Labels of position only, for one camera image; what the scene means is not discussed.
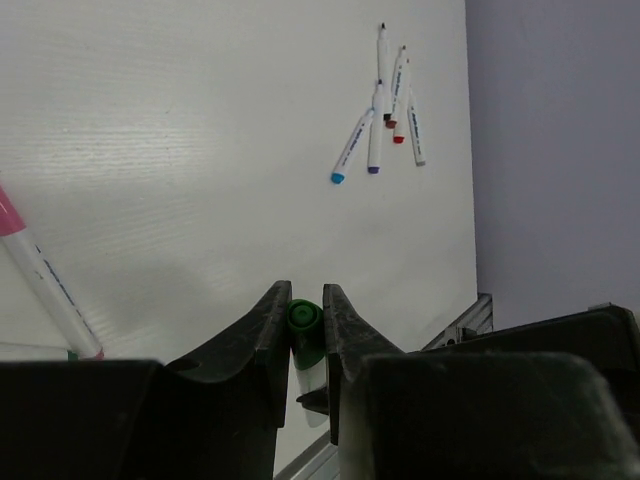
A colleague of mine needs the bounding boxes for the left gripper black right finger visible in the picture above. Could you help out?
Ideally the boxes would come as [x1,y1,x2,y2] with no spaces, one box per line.
[323,284,639,479]

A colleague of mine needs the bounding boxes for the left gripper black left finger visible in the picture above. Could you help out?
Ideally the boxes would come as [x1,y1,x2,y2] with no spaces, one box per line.
[1,281,292,479]

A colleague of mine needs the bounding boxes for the green cap marker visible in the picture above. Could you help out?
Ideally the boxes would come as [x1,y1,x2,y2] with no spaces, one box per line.
[295,359,328,428]

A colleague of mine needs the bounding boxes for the green pen cap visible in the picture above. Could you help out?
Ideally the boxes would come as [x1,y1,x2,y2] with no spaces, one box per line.
[286,299,325,371]

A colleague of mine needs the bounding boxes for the grey cap marker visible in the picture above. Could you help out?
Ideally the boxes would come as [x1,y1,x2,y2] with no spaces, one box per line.
[407,88,426,167]

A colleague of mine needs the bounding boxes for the purple cap marker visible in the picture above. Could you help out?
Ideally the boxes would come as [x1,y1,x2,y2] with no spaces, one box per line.
[367,79,385,175]

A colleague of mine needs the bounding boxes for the dark red cap marker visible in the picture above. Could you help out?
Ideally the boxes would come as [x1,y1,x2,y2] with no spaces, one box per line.
[385,45,408,129]

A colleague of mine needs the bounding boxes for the pink cap marker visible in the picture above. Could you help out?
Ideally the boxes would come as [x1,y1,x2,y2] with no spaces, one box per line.
[1,190,104,360]

